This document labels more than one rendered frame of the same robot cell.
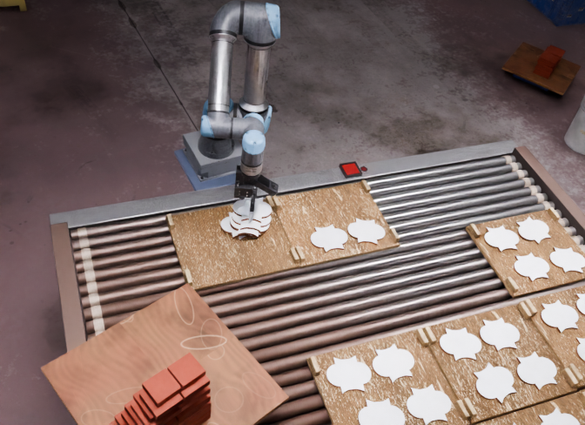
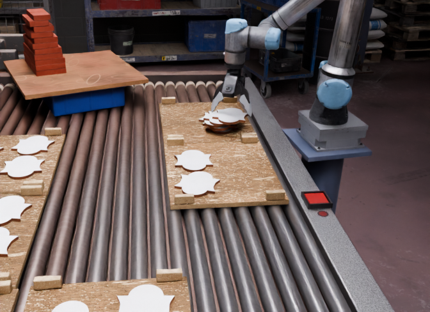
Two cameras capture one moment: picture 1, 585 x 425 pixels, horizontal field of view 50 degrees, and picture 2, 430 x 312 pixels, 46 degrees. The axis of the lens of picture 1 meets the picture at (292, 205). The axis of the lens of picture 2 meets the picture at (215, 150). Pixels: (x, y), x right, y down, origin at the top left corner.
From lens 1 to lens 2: 2.84 m
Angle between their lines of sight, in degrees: 84
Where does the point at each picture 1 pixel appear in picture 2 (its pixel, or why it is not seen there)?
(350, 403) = (8, 143)
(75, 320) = (150, 73)
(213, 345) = (88, 80)
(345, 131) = not seen: outside the picture
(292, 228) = (214, 146)
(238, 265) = (176, 120)
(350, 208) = (238, 182)
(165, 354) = (93, 70)
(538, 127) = not seen: outside the picture
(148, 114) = not seen: outside the picture
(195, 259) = (189, 107)
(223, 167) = (308, 130)
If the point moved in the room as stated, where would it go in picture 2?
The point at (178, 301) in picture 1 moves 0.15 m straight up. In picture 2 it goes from (132, 75) to (131, 41)
